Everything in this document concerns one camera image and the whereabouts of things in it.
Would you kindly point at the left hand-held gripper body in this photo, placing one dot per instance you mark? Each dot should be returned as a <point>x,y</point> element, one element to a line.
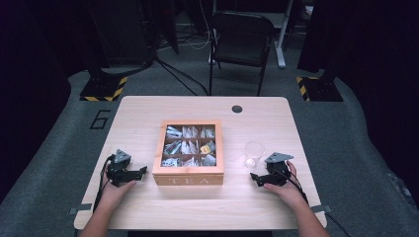
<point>119,171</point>

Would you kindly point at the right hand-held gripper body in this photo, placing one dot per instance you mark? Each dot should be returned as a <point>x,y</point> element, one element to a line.
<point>278,173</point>

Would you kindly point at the clear glass cup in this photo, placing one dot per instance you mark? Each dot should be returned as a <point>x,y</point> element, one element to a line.
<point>254,151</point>

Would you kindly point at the wooden tea box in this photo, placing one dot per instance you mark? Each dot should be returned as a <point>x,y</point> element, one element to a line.
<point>187,176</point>

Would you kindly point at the person's right hand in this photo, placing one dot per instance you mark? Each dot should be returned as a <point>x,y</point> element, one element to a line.
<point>290,192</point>

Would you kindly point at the person's left hand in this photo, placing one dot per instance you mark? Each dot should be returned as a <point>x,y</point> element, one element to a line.
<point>113,196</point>

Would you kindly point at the pile of silver foil sachets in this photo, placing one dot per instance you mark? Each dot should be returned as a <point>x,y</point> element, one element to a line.
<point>173,148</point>

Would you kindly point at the grey tape strip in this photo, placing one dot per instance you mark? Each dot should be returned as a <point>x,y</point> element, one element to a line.
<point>80,208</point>
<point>322,208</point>

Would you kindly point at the group of white tea bags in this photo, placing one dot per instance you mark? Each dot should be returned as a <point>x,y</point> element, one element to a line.
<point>190,132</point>

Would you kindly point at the black table grommet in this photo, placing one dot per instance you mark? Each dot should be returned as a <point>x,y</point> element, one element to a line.
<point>236,109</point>

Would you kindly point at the black stand with striped base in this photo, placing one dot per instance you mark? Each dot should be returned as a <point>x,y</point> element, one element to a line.
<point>321,89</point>
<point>102,89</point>

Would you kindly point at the dark curtain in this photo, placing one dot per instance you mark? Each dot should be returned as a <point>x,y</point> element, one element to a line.
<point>26,82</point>
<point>388,82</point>

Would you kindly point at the white desk leg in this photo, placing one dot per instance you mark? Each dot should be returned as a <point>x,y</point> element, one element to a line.
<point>281,42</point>

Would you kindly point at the black folding chair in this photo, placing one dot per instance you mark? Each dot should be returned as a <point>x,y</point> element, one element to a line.
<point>242,36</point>

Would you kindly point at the black equipment cabinet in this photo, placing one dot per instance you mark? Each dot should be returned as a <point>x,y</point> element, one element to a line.
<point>125,29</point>

